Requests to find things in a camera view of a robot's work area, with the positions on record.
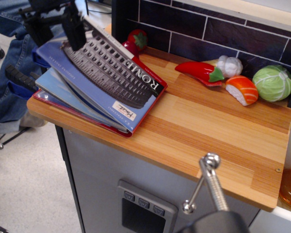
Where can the Rome spiral-bound book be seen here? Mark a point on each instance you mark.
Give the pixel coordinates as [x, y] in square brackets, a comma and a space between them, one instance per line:
[106, 77]

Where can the blue black bar clamp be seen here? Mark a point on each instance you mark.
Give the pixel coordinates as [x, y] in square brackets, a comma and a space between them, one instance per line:
[21, 85]

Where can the metal clamp screw handle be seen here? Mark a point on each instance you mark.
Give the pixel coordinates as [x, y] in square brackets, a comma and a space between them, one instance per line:
[208, 166]

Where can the green toy cabbage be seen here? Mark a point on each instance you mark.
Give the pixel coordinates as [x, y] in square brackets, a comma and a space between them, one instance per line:
[273, 83]

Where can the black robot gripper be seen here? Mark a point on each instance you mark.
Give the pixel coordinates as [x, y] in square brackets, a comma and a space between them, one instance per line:
[38, 27]

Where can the salmon sushi toy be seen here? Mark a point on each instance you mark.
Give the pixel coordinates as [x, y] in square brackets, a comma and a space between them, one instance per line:
[243, 89]

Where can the grey toy oven cabinet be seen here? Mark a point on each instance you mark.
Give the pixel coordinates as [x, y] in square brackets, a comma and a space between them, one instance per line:
[115, 192]

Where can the white toy garlic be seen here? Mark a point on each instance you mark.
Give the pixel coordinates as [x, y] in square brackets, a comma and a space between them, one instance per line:
[229, 66]

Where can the black vertical panel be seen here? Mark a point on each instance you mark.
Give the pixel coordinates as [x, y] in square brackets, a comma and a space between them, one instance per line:
[124, 18]

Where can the person leg in jeans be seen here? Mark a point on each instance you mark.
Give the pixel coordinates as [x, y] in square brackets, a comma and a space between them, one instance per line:
[19, 54]

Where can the red toy chili pepper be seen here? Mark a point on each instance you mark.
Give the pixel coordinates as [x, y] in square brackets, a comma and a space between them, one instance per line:
[207, 74]

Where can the beige shoe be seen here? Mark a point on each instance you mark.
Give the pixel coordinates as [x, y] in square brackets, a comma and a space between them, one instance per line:
[29, 120]

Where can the red toy strawberry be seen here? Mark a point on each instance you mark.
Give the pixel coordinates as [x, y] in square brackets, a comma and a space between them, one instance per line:
[139, 38]

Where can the dark red toy onion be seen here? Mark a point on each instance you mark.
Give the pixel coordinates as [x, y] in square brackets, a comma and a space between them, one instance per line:
[131, 47]

